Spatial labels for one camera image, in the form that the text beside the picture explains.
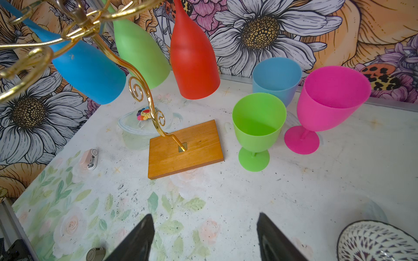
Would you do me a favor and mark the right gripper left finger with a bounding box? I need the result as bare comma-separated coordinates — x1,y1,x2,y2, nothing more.
105,214,155,261

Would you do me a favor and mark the white mesh sink strainer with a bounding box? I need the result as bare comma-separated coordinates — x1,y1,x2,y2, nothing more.
336,220,418,261

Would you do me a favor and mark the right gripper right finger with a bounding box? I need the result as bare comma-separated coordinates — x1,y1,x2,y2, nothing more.
257,213,308,261

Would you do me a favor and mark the orange wooden rack base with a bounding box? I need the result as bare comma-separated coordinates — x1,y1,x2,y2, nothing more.
148,120,224,179

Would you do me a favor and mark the small grey key fob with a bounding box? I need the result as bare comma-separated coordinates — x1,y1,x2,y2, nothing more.
86,248,106,261

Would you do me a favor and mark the clear dish with candies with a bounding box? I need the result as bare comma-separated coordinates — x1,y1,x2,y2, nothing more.
118,102,184,150

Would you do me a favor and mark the small pink white object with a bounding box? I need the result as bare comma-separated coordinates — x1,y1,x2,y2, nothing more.
79,149,99,170

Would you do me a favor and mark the green wine glass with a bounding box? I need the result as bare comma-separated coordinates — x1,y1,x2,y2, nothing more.
113,9,171,89
232,92,287,172

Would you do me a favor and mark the gold wire glass rack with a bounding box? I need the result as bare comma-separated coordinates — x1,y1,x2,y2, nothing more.
0,0,187,153

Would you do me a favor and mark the cyan wine glass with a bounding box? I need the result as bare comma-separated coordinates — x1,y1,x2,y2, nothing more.
0,0,127,105

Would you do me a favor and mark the magenta wine glass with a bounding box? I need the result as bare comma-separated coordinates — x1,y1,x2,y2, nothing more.
284,66,371,154

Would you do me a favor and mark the light blue wine glass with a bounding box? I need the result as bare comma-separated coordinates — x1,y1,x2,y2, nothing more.
252,57,302,106

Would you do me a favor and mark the red wine glass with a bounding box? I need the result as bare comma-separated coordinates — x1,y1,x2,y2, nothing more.
170,1,221,100

